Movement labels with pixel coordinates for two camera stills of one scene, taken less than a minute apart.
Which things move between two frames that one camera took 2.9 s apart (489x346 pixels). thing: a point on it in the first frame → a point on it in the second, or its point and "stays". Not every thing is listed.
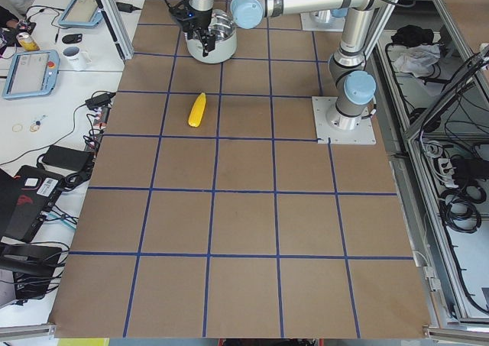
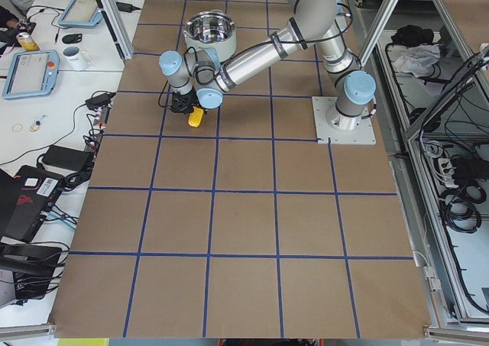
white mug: (76, 59) stays
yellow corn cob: (197, 111) stays
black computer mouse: (74, 38) stays
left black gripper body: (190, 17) → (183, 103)
